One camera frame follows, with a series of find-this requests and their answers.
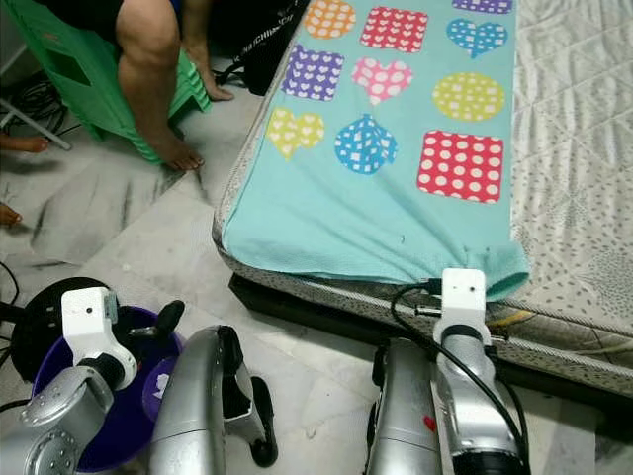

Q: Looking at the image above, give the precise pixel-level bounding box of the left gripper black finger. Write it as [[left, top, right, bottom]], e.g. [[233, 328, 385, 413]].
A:
[[156, 300, 186, 343]]

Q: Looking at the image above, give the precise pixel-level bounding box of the teal blanket with dotted shapes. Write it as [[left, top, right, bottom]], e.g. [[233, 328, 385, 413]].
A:
[[220, 0, 530, 300]]

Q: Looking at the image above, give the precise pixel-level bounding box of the purple plastic waste bin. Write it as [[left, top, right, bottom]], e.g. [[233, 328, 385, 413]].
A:
[[32, 305, 189, 474]]

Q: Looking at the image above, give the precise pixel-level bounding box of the silver robot left leg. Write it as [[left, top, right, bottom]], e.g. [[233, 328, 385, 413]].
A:
[[148, 325, 278, 475]]

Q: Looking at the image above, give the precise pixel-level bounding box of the silver robot leg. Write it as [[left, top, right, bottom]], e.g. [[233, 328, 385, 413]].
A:
[[366, 338, 444, 475], [148, 325, 278, 475]]

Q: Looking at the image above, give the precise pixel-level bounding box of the dark bed base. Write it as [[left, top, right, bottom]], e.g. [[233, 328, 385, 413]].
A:
[[227, 275, 633, 441]]

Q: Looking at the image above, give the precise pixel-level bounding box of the white metal rack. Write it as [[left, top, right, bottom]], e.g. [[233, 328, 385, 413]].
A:
[[0, 97, 72, 151]]

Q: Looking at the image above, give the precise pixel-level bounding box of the person's bare leg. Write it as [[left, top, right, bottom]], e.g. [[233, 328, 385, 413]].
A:
[[116, 0, 204, 171], [180, 0, 233, 102]]

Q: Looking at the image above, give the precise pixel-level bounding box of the silver robot right leg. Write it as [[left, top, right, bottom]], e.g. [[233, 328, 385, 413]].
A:
[[366, 338, 444, 475]]

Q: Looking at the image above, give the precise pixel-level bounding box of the green plastic stool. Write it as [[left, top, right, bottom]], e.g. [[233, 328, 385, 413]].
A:
[[5, 0, 209, 164]]

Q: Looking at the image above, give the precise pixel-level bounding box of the black bag with white print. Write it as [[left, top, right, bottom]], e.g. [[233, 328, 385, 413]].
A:
[[218, 0, 308, 95]]

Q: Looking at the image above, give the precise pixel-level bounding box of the grey quilted mattress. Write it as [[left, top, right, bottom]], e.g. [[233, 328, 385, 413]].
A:
[[213, 0, 633, 397]]

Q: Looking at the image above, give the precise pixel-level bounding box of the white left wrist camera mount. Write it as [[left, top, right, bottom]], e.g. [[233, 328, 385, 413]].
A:
[[61, 287, 137, 363]]

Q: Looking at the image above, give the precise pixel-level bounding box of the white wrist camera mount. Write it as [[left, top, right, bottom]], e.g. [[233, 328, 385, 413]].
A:
[[61, 287, 137, 363], [440, 267, 489, 343]]

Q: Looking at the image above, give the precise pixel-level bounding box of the grey pedestal fan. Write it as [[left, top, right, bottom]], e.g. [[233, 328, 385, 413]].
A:
[[12, 277, 102, 379]]

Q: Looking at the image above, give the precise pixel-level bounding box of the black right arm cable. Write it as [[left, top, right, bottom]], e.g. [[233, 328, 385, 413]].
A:
[[389, 278, 527, 458]]

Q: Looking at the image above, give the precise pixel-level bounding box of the black cable bundle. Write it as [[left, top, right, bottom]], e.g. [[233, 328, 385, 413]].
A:
[[15, 74, 70, 130]]

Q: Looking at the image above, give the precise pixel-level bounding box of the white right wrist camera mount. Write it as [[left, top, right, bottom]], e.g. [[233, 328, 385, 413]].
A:
[[440, 267, 489, 343]]

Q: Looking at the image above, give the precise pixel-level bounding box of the yellow mattress strap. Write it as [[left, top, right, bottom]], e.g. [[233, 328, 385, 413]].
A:
[[495, 309, 535, 329]]

